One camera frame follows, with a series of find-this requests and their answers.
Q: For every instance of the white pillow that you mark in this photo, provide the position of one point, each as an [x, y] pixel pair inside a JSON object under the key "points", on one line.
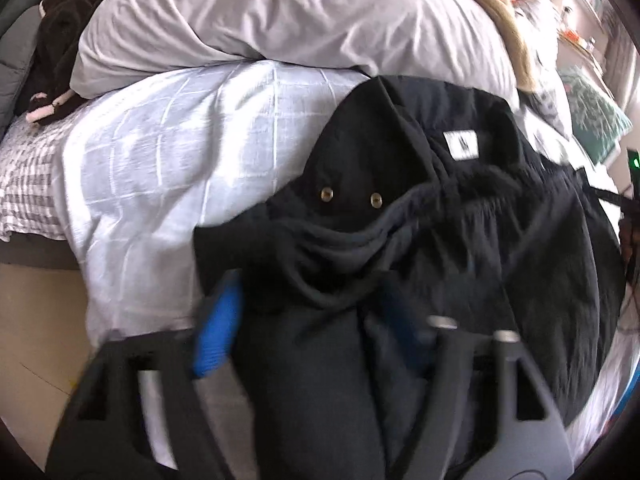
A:
{"points": [[275, 15]]}

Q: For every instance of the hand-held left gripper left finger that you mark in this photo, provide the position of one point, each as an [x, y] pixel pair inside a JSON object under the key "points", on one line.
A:
{"points": [[217, 330]]}

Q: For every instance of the grey quilted cushion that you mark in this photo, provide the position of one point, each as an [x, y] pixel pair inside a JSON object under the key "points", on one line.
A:
{"points": [[15, 60]]}

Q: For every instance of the pale blue checked duvet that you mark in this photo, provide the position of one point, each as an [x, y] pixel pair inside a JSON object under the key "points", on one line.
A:
{"points": [[150, 160]]}

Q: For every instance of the tan plush blanket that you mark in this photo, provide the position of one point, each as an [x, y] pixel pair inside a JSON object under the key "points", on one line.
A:
{"points": [[500, 15]]}

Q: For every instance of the grey patterned pillow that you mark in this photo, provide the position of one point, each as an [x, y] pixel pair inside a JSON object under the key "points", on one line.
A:
{"points": [[545, 60]]}

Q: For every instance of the grey checked bed sheet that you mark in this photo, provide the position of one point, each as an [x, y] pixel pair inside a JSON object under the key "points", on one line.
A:
{"points": [[30, 185]]}

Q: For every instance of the dark grey bed frame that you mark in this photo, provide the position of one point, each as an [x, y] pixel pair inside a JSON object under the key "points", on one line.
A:
{"points": [[30, 255]]}

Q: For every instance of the black jacket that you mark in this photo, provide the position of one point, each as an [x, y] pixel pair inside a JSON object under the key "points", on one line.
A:
{"points": [[450, 240]]}

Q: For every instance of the green patterned cushion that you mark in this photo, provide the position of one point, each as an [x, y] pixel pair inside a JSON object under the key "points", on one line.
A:
{"points": [[595, 110]]}

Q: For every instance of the cluttered desk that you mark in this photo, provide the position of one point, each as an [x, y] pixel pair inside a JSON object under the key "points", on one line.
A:
{"points": [[582, 52]]}

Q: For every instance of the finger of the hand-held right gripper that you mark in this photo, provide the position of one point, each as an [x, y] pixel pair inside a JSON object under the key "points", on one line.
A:
{"points": [[607, 196]]}

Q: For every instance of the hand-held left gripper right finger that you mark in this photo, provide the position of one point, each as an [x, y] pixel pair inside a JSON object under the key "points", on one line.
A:
{"points": [[412, 340]]}

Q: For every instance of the dark brown plush toy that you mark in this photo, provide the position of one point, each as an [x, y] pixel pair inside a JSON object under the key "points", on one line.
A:
{"points": [[60, 35]]}

